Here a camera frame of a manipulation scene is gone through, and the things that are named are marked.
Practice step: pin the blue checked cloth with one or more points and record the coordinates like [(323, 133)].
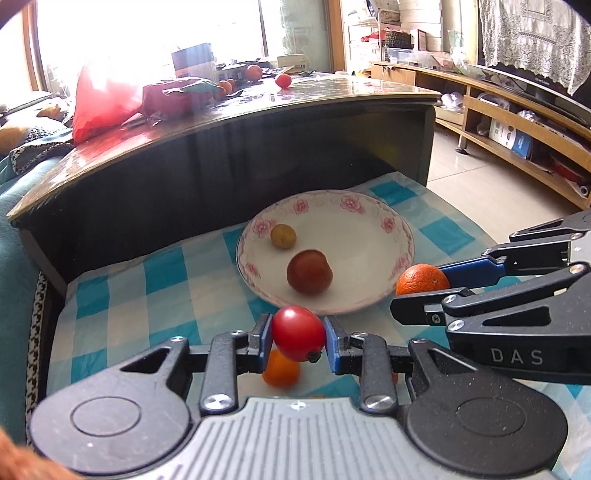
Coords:
[(138, 300)]

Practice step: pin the red plastic bag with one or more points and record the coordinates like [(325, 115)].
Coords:
[(99, 99)]

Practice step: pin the orange fuzzy cloth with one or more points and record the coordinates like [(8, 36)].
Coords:
[(23, 457)]

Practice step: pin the orange on table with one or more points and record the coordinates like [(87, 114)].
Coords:
[(254, 73), (226, 86)]

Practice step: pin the wooden tv stand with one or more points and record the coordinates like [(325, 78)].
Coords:
[(485, 92)]

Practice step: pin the bright red tomato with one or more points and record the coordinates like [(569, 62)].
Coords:
[(298, 333)]

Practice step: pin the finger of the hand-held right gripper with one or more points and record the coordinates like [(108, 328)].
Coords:
[(415, 308), (471, 271)]

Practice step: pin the dark woven basket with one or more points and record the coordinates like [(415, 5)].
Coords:
[(398, 39)]

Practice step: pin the small yellow-green fruit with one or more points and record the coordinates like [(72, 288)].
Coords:
[(282, 235)]

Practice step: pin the dark red tomato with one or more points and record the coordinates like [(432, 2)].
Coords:
[(309, 272)]

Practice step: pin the small orange fruit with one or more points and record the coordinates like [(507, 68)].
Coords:
[(280, 369)]

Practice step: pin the small red tomato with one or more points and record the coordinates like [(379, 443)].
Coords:
[(282, 81)]

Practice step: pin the grey cardboard box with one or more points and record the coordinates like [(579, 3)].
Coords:
[(194, 60)]

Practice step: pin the teal sofa cover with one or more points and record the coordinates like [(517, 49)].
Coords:
[(21, 258)]

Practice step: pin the white lace cloth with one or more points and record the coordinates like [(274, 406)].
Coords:
[(526, 32)]

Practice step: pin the blue white book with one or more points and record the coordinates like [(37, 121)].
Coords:
[(512, 138)]

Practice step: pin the houndstooth blanket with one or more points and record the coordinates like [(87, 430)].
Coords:
[(39, 145)]

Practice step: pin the black television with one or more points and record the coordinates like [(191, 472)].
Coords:
[(549, 87)]

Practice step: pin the dark coffee table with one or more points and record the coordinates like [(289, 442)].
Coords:
[(184, 152)]

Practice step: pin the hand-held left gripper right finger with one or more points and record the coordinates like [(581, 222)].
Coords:
[(330, 346)]

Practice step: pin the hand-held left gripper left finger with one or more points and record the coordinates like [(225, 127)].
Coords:
[(265, 341)]

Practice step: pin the white floral plate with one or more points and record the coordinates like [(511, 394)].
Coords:
[(360, 249)]

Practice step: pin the orange tangerine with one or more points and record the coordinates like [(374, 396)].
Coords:
[(418, 280)]

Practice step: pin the red snack package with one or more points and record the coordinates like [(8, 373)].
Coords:
[(178, 94)]

